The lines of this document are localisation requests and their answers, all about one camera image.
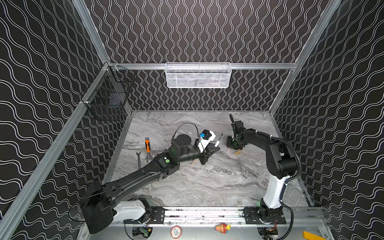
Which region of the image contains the yellow block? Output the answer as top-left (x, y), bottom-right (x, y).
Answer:
top-left (303, 231), bottom-right (326, 240)

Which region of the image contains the steel wrench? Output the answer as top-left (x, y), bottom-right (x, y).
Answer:
top-left (136, 151), bottom-right (142, 169)

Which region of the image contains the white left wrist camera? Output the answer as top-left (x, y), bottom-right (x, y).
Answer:
top-left (197, 130), bottom-right (216, 153)

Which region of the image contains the black wire mesh basket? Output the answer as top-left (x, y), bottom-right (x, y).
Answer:
top-left (85, 65), bottom-right (137, 122)

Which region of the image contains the white wire mesh basket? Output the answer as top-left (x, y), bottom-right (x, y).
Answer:
top-left (165, 62), bottom-right (232, 89)

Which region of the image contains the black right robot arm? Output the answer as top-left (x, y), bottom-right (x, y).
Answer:
top-left (227, 115), bottom-right (302, 224)

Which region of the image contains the orange handled screwdriver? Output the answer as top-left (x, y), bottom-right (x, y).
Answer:
top-left (145, 137), bottom-right (152, 163)

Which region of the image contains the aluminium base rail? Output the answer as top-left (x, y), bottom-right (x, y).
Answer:
top-left (80, 205), bottom-right (325, 226)

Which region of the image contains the small red yellow toy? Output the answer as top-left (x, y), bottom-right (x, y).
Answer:
top-left (215, 223), bottom-right (231, 234)

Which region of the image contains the thin pink pen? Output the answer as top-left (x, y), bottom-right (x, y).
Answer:
top-left (215, 133), bottom-right (223, 147)

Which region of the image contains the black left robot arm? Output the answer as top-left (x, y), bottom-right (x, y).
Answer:
top-left (80, 130), bottom-right (220, 234)

